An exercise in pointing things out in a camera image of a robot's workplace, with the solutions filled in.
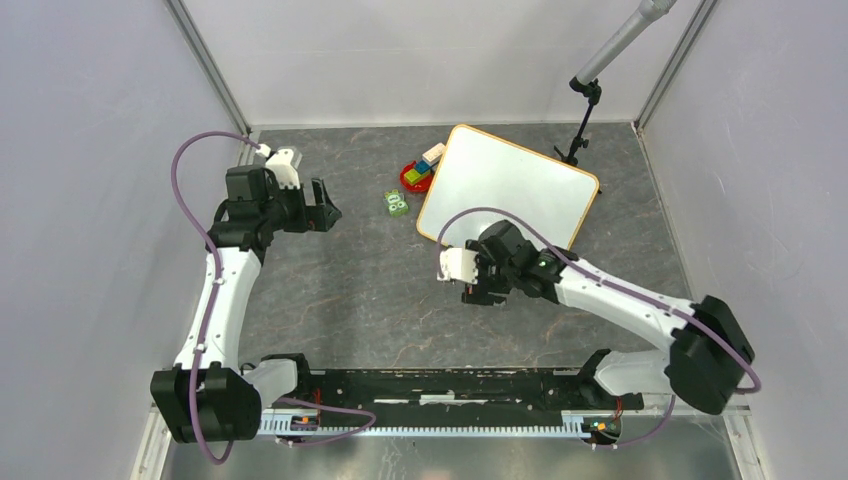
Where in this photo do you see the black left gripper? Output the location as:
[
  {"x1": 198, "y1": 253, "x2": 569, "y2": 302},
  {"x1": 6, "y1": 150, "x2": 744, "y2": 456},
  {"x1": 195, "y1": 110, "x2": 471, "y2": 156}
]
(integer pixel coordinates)
[{"x1": 259, "y1": 177, "x2": 340, "y2": 233}]

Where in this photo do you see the yellow framed whiteboard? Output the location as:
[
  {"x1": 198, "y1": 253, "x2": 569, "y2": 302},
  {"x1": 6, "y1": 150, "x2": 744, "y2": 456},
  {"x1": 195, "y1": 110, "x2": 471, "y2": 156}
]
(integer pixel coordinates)
[{"x1": 416, "y1": 124, "x2": 600, "y2": 248}]

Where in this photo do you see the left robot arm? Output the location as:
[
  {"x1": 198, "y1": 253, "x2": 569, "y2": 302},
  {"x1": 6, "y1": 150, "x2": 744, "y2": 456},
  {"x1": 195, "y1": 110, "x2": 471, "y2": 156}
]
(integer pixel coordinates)
[{"x1": 150, "y1": 166, "x2": 342, "y2": 444}]

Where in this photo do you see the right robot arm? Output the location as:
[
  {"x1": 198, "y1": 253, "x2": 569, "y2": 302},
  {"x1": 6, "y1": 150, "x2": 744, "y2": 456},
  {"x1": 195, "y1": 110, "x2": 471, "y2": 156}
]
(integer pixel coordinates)
[{"x1": 439, "y1": 220, "x2": 755, "y2": 415}]

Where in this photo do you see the green owl toy block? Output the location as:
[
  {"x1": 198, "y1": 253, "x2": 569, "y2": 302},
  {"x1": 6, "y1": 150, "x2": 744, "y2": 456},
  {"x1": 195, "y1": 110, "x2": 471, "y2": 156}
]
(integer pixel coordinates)
[{"x1": 384, "y1": 189, "x2": 409, "y2": 217}]

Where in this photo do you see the lime green toy brick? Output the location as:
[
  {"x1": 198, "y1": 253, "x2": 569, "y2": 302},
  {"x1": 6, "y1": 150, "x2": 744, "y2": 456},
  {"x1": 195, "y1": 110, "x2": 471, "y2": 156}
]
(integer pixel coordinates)
[{"x1": 404, "y1": 168, "x2": 429, "y2": 186}]

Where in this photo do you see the red toy boat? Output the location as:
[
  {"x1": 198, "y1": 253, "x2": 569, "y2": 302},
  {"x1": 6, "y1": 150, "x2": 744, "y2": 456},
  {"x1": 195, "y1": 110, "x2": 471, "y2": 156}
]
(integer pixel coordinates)
[{"x1": 399, "y1": 162, "x2": 434, "y2": 194}]

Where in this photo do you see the blue toy brick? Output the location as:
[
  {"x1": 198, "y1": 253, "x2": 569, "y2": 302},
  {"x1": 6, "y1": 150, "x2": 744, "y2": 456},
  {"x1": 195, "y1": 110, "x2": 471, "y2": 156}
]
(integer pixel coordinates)
[{"x1": 414, "y1": 160, "x2": 432, "y2": 175}]

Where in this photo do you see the white toy brick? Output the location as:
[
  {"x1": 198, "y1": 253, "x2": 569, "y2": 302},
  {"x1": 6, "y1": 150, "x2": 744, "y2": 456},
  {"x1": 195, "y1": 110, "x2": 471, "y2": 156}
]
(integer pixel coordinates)
[{"x1": 421, "y1": 143, "x2": 446, "y2": 166}]

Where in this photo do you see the black microphone tripod stand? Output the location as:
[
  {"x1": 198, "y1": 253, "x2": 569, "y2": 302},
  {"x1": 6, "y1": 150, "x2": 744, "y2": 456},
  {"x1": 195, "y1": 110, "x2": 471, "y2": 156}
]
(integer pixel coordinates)
[{"x1": 554, "y1": 77, "x2": 602, "y2": 167}]

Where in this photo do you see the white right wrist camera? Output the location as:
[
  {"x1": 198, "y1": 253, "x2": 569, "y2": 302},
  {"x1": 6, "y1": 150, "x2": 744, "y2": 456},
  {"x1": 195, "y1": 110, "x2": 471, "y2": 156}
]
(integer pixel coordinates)
[{"x1": 437, "y1": 247, "x2": 479, "y2": 285}]

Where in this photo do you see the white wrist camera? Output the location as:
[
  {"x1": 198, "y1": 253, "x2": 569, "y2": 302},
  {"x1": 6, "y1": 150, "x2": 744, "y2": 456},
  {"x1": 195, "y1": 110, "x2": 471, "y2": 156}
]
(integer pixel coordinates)
[
  {"x1": 437, "y1": 247, "x2": 479, "y2": 285},
  {"x1": 256, "y1": 144, "x2": 302, "y2": 189}
]

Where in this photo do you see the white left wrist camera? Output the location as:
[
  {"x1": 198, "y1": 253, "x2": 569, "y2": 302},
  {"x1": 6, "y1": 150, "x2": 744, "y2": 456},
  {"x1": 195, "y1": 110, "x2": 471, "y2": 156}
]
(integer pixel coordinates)
[{"x1": 256, "y1": 144, "x2": 302, "y2": 189}]

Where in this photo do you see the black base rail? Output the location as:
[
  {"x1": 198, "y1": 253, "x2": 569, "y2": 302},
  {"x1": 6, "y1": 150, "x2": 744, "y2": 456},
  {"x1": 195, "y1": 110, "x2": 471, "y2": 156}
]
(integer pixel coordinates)
[{"x1": 258, "y1": 357, "x2": 644, "y2": 444}]

